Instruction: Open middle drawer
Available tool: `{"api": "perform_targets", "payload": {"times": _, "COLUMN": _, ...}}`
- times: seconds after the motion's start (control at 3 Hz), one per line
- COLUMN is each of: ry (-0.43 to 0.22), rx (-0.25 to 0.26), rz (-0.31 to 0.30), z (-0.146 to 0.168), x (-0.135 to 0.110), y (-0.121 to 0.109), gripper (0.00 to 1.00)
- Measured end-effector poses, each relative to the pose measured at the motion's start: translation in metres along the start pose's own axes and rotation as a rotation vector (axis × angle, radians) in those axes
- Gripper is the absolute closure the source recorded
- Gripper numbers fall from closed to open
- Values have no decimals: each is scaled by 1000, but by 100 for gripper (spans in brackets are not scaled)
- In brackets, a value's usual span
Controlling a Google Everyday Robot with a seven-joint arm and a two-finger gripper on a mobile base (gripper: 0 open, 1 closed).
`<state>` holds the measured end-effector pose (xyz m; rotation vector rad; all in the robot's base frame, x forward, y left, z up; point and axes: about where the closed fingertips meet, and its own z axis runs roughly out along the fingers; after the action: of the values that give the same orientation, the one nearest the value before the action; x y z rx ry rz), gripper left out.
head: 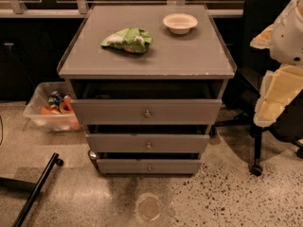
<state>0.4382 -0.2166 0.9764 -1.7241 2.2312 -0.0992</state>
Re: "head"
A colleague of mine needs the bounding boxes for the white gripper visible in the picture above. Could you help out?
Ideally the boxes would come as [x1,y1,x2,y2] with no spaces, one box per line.
[250,0,303,128]

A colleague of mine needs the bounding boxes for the grey drawer cabinet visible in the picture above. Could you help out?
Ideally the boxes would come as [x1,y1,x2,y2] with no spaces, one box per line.
[59,5,235,168]

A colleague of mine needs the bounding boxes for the grey top drawer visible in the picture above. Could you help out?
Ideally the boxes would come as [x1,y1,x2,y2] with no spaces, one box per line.
[72,80,221,125]

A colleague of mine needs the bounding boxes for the black office chair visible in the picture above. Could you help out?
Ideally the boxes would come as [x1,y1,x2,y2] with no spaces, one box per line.
[223,0,303,176]

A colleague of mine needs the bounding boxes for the white paper bowl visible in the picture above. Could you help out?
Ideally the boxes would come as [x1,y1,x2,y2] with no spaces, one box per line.
[163,13,198,35]

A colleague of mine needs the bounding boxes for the green chip bag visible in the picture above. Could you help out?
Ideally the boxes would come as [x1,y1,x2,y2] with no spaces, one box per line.
[100,27,152,54]

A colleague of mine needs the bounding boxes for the round floor drain cover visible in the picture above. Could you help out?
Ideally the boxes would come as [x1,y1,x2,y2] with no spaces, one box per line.
[135,194,163,222]

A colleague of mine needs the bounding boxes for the orange items in bin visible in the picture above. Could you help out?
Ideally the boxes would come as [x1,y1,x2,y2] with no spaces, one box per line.
[41,91,74,114]

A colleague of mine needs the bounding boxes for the clear plastic storage bin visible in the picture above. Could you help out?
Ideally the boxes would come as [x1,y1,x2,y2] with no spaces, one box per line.
[24,81,83,131]

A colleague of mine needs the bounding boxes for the black metal stand leg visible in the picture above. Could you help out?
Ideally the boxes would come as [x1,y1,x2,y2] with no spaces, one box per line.
[0,153,64,227]

